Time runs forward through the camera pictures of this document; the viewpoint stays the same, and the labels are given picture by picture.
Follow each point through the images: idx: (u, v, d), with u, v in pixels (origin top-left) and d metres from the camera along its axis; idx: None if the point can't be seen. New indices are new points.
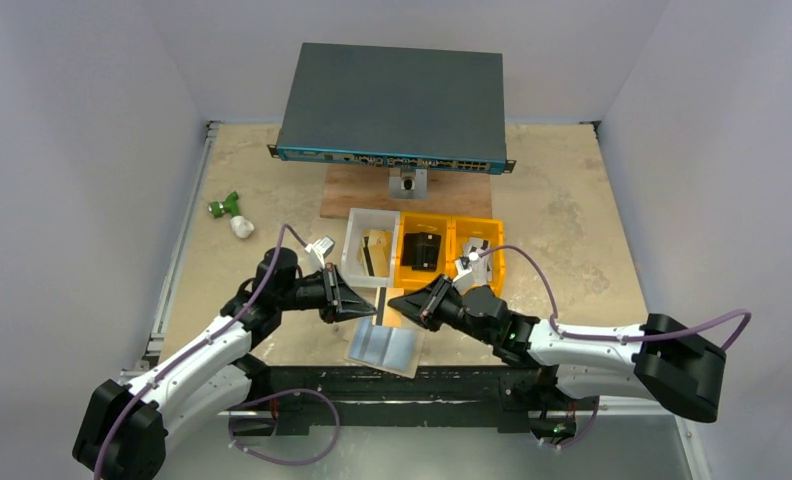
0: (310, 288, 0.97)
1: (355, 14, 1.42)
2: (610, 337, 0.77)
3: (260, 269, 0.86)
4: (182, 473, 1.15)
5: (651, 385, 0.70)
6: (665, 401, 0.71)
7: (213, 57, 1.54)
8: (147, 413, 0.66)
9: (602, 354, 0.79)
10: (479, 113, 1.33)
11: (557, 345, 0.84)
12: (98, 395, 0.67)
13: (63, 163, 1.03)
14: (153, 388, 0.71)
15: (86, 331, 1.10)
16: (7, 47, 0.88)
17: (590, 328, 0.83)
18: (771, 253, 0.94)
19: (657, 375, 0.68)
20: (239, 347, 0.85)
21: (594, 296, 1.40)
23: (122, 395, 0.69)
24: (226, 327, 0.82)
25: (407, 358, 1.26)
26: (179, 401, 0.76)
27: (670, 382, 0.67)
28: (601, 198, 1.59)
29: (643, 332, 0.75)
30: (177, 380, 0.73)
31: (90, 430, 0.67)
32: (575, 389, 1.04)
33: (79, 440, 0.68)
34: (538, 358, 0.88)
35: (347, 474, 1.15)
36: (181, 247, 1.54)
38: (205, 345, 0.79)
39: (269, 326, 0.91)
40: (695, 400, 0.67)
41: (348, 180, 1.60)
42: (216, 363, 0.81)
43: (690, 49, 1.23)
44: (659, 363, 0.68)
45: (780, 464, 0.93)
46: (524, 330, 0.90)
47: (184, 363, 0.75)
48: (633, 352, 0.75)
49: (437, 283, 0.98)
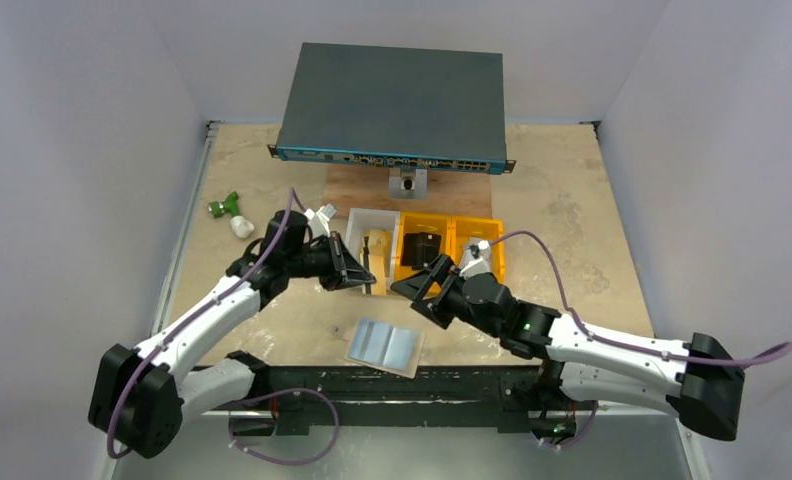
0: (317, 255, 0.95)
1: (354, 13, 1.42)
2: (650, 350, 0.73)
3: (270, 228, 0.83)
4: (183, 473, 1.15)
5: (685, 403, 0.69)
6: (691, 421, 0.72)
7: (213, 56, 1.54)
8: (159, 376, 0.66)
9: (638, 367, 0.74)
10: (480, 112, 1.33)
11: (584, 347, 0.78)
12: (108, 359, 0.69)
13: (63, 163, 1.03)
14: (163, 351, 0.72)
15: (87, 331, 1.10)
16: (8, 48, 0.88)
17: (622, 333, 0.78)
18: (769, 253, 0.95)
19: (701, 397, 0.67)
20: (249, 306, 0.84)
21: (594, 296, 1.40)
23: (133, 358, 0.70)
24: (232, 287, 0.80)
25: (406, 358, 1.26)
26: (191, 362, 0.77)
27: (712, 404, 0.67)
28: (601, 199, 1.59)
29: (687, 351, 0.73)
30: (186, 342, 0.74)
31: (105, 395, 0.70)
32: (579, 391, 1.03)
33: (94, 405, 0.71)
34: (554, 354, 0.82)
35: (347, 474, 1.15)
36: (181, 247, 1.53)
38: (212, 305, 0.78)
39: (278, 287, 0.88)
40: (724, 422, 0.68)
41: (348, 180, 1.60)
42: (224, 324, 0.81)
43: (691, 47, 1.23)
44: (703, 385, 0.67)
45: (778, 465, 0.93)
46: (537, 319, 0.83)
47: (192, 324, 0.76)
48: (677, 369, 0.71)
49: (438, 266, 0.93)
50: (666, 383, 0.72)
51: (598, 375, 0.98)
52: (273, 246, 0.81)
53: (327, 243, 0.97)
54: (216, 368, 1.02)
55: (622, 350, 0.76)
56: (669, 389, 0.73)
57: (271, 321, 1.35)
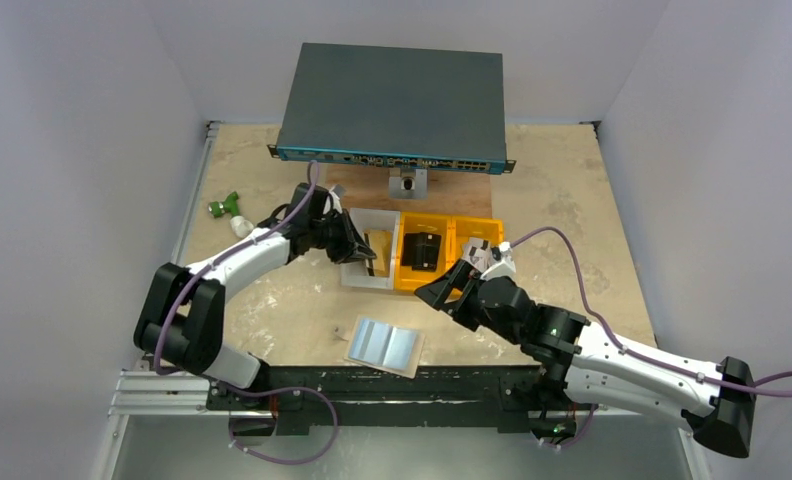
0: (334, 227, 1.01)
1: (354, 13, 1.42)
2: (687, 370, 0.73)
3: (298, 193, 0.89)
4: (182, 473, 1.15)
5: (714, 425, 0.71)
6: (708, 438, 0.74)
7: (213, 57, 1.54)
8: (210, 286, 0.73)
9: (670, 386, 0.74)
10: (479, 112, 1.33)
11: (615, 359, 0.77)
12: (161, 274, 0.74)
13: (63, 162, 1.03)
14: (212, 270, 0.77)
15: (87, 331, 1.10)
16: (7, 47, 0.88)
17: (653, 351, 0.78)
18: (769, 253, 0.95)
19: (734, 421, 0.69)
20: (279, 254, 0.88)
21: (594, 296, 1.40)
23: (181, 278, 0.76)
24: (269, 232, 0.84)
25: (406, 358, 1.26)
26: (229, 292, 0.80)
27: (742, 429, 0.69)
28: (601, 199, 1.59)
29: (720, 374, 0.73)
30: (232, 267, 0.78)
31: (155, 309, 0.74)
32: (582, 396, 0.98)
33: (142, 321, 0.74)
34: (578, 363, 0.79)
35: (347, 474, 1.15)
36: (181, 247, 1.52)
38: (251, 244, 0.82)
39: (301, 246, 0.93)
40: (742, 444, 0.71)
41: (348, 180, 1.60)
42: (259, 265, 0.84)
43: (690, 47, 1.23)
44: (736, 410, 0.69)
45: (779, 466, 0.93)
46: (560, 323, 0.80)
47: (236, 255, 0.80)
48: (711, 393, 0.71)
49: (456, 270, 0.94)
50: (698, 404, 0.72)
51: (607, 382, 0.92)
52: (301, 207, 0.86)
53: (340, 219, 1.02)
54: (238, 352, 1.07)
55: (654, 368, 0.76)
56: (697, 409, 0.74)
57: (271, 321, 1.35)
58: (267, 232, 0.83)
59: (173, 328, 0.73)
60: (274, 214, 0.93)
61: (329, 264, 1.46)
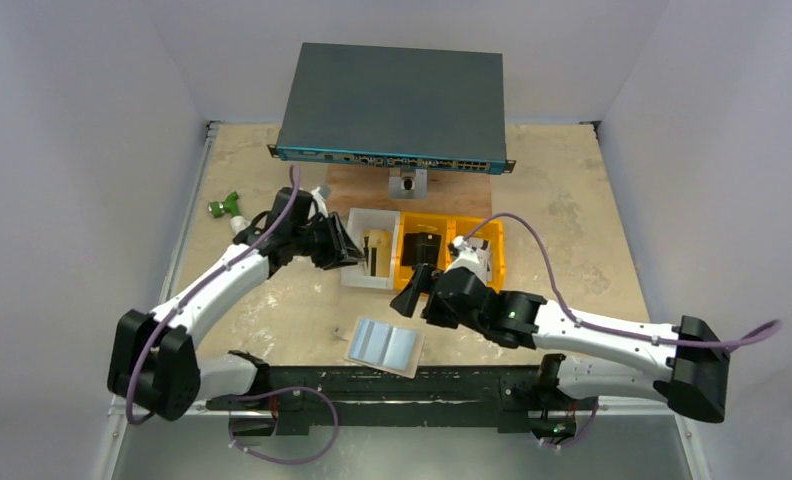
0: (319, 233, 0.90)
1: (355, 13, 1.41)
2: (642, 335, 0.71)
3: (279, 200, 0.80)
4: (182, 473, 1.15)
5: (676, 388, 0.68)
6: (680, 405, 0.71)
7: (213, 56, 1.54)
8: (176, 337, 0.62)
9: (628, 352, 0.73)
10: (479, 113, 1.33)
11: (572, 334, 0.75)
12: (123, 324, 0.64)
13: (63, 162, 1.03)
14: (178, 313, 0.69)
15: (86, 331, 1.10)
16: (7, 47, 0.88)
17: (610, 319, 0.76)
18: (770, 253, 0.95)
19: (692, 381, 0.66)
20: (258, 273, 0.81)
21: (594, 296, 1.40)
23: (148, 324, 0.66)
24: (243, 253, 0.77)
25: (406, 358, 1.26)
26: (205, 329, 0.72)
27: (702, 389, 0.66)
28: (601, 198, 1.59)
29: (677, 334, 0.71)
30: (200, 305, 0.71)
31: (124, 360, 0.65)
32: (575, 390, 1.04)
33: (113, 372, 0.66)
34: (539, 343, 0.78)
35: (347, 474, 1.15)
36: (181, 247, 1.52)
38: (224, 271, 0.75)
39: (283, 257, 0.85)
40: (711, 408, 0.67)
41: (348, 180, 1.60)
42: (237, 290, 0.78)
43: (691, 47, 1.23)
44: (692, 369, 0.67)
45: (778, 466, 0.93)
46: (521, 306, 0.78)
47: (206, 288, 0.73)
48: (667, 354, 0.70)
49: (418, 274, 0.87)
50: (657, 369, 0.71)
51: (592, 370, 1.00)
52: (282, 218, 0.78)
53: (326, 223, 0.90)
54: (231, 358, 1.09)
55: (611, 337, 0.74)
56: (661, 375, 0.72)
57: (272, 321, 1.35)
58: (240, 255, 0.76)
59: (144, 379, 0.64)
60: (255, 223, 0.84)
61: None
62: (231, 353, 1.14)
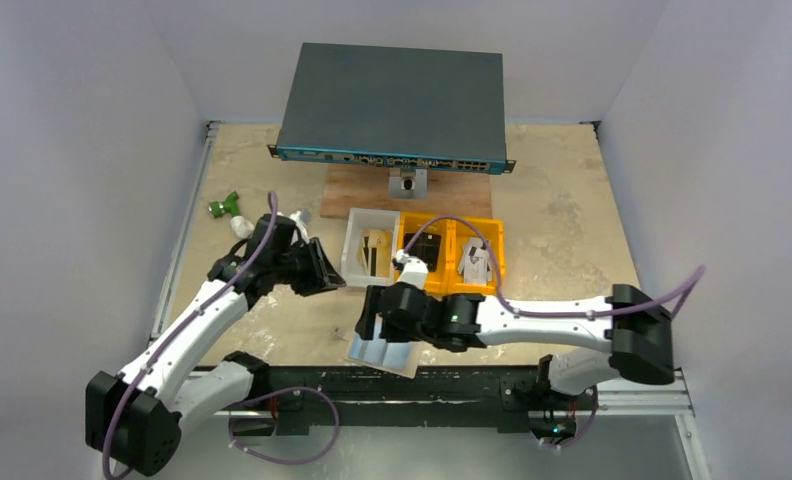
0: (301, 259, 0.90)
1: (354, 13, 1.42)
2: (577, 313, 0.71)
3: (260, 227, 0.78)
4: (183, 473, 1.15)
5: (621, 358, 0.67)
6: (629, 373, 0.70)
7: (213, 57, 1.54)
8: (147, 400, 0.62)
9: (568, 333, 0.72)
10: (479, 113, 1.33)
11: (513, 326, 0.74)
12: (93, 385, 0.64)
13: (64, 162, 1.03)
14: (149, 373, 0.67)
15: (87, 331, 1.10)
16: (7, 47, 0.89)
17: (544, 302, 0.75)
18: (770, 253, 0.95)
19: (633, 350, 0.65)
20: (238, 309, 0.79)
21: (593, 296, 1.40)
23: (119, 384, 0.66)
24: (215, 294, 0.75)
25: (406, 358, 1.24)
26: (180, 380, 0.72)
27: (644, 353, 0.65)
28: (601, 198, 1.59)
29: (611, 304, 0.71)
30: (172, 361, 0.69)
31: (98, 421, 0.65)
32: (566, 386, 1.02)
33: (89, 431, 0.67)
34: (487, 340, 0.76)
35: (347, 475, 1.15)
36: (181, 247, 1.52)
38: (197, 317, 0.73)
39: (264, 286, 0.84)
40: (660, 369, 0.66)
41: (348, 180, 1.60)
42: (213, 331, 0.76)
43: (691, 47, 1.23)
44: (631, 336, 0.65)
45: (779, 466, 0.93)
46: (463, 308, 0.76)
47: (177, 340, 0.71)
48: (604, 327, 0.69)
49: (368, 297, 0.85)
50: (597, 343, 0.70)
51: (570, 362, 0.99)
52: (260, 251, 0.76)
53: (308, 249, 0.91)
54: (217, 374, 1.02)
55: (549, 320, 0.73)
56: (603, 349, 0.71)
57: (272, 321, 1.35)
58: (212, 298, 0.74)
59: (118, 440, 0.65)
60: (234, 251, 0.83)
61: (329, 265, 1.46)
62: (223, 362, 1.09)
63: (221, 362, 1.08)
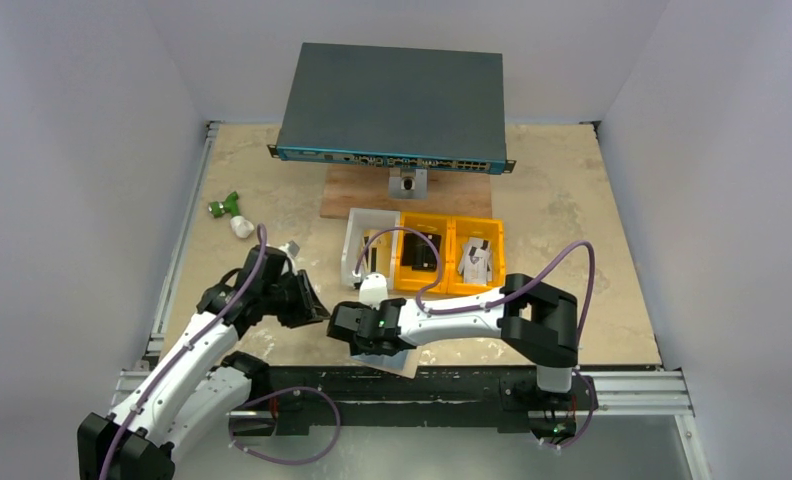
0: (290, 290, 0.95)
1: (355, 13, 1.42)
2: (473, 306, 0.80)
3: (251, 257, 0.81)
4: (183, 473, 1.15)
5: (516, 344, 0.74)
6: (534, 358, 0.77)
7: (213, 56, 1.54)
8: (138, 441, 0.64)
9: (469, 325, 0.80)
10: (478, 113, 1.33)
11: (425, 323, 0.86)
12: (84, 428, 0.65)
13: (64, 162, 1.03)
14: (139, 413, 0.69)
15: (86, 331, 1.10)
16: (6, 46, 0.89)
17: (454, 300, 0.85)
18: (770, 252, 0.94)
19: (521, 334, 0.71)
20: (228, 340, 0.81)
21: (594, 296, 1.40)
23: (110, 425, 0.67)
24: (205, 329, 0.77)
25: (405, 358, 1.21)
26: (172, 415, 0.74)
27: (535, 337, 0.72)
28: (601, 199, 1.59)
29: (503, 294, 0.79)
30: (162, 399, 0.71)
31: (91, 461, 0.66)
32: (554, 382, 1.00)
33: (83, 472, 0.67)
34: (416, 340, 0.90)
35: (347, 475, 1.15)
36: (181, 248, 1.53)
38: (186, 352, 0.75)
39: (253, 315, 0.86)
40: (558, 350, 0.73)
41: (348, 180, 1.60)
42: (204, 365, 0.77)
43: (691, 47, 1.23)
44: (520, 322, 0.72)
45: (780, 467, 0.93)
46: (388, 315, 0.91)
47: (167, 377, 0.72)
48: (496, 316, 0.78)
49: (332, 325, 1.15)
50: (494, 332, 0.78)
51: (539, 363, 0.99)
52: (253, 278, 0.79)
53: (296, 280, 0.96)
54: (210, 385, 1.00)
55: (453, 315, 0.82)
56: None
57: (272, 321, 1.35)
58: (200, 332, 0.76)
59: None
60: (224, 281, 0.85)
61: (329, 265, 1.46)
62: (221, 367, 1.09)
63: (218, 369, 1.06)
